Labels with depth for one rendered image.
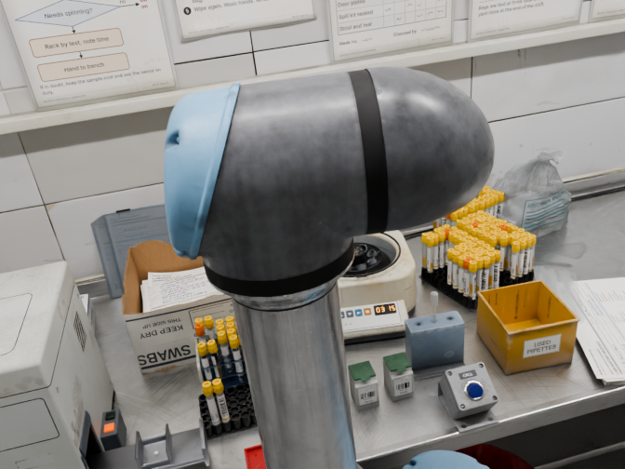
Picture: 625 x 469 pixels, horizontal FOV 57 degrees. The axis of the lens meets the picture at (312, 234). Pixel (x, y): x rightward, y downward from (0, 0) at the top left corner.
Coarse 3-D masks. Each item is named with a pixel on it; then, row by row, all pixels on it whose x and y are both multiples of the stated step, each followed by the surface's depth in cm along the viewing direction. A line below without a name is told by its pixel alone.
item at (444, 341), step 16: (416, 320) 106; (448, 320) 105; (416, 336) 103; (432, 336) 104; (448, 336) 104; (416, 352) 105; (432, 352) 106; (448, 352) 106; (416, 368) 107; (432, 368) 107; (448, 368) 107
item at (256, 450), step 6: (246, 450) 96; (252, 450) 96; (258, 450) 96; (246, 456) 94; (252, 456) 95; (258, 456) 95; (246, 462) 93; (252, 462) 94; (258, 462) 94; (264, 462) 93; (252, 468) 93; (258, 468) 93; (264, 468) 93
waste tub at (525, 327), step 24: (504, 288) 112; (528, 288) 113; (480, 312) 112; (504, 312) 115; (528, 312) 116; (552, 312) 110; (480, 336) 114; (504, 336) 102; (528, 336) 101; (552, 336) 102; (504, 360) 104; (528, 360) 104; (552, 360) 105
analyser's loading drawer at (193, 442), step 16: (192, 432) 96; (128, 448) 94; (144, 448) 94; (160, 448) 94; (176, 448) 93; (192, 448) 93; (96, 464) 92; (112, 464) 92; (128, 464) 91; (144, 464) 89; (160, 464) 90; (176, 464) 90; (208, 464) 92
